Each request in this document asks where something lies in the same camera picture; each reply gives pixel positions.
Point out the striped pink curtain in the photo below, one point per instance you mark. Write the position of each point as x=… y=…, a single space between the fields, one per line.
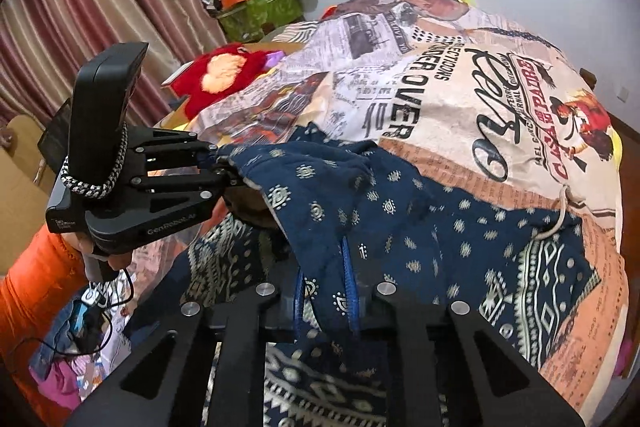
x=45 y=42

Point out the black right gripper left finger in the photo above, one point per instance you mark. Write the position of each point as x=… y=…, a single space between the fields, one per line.
x=199 y=367

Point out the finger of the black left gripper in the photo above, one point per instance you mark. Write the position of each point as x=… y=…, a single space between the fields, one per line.
x=155 y=149
x=161 y=205

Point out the orange sleeve forearm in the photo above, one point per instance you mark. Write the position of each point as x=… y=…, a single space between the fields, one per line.
x=37 y=286

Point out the clutter pile beside bed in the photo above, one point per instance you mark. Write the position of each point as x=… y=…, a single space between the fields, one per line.
x=78 y=334

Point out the printed newspaper pattern bedspread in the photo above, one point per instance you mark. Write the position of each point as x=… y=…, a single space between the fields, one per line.
x=476 y=102

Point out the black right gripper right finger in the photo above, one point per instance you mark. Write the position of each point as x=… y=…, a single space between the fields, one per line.
x=449 y=367

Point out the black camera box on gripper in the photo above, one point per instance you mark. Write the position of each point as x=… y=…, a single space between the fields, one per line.
x=102 y=116

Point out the navy patterned hoodie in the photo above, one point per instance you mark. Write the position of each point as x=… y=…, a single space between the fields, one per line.
x=354 y=215

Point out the brown wooden door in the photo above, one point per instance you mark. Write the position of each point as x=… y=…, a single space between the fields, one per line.
x=626 y=340

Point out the red plush toy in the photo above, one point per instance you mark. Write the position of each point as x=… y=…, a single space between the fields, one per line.
x=216 y=75

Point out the left hand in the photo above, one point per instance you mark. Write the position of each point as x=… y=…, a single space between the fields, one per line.
x=83 y=243

